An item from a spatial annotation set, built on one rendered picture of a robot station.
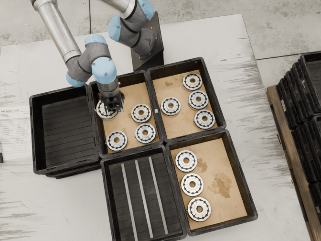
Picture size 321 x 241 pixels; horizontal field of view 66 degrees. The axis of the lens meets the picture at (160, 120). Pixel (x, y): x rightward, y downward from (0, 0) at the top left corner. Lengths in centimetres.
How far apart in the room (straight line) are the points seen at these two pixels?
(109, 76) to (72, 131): 60
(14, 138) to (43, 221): 50
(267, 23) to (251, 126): 156
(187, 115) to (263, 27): 170
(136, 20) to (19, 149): 95
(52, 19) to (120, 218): 87
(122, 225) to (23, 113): 88
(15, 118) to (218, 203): 122
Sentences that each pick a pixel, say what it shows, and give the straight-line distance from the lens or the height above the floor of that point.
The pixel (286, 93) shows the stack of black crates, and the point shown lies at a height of 27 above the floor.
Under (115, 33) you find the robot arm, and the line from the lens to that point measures 132.
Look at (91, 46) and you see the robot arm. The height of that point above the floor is 133.
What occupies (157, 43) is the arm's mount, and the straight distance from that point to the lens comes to 140.
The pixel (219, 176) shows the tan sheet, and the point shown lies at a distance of 123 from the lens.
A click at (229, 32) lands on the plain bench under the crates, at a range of 174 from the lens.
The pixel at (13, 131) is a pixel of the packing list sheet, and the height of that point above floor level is 70.
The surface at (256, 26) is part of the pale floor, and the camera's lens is 278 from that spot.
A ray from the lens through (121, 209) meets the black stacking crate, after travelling 122.
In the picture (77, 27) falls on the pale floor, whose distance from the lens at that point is 283.
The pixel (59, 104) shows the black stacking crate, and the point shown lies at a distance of 144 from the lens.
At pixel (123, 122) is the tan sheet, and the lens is 129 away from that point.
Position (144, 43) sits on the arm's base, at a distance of 140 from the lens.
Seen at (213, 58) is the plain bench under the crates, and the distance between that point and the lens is 161.
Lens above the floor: 203
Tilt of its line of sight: 70 degrees down
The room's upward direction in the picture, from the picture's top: 7 degrees counter-clockwise
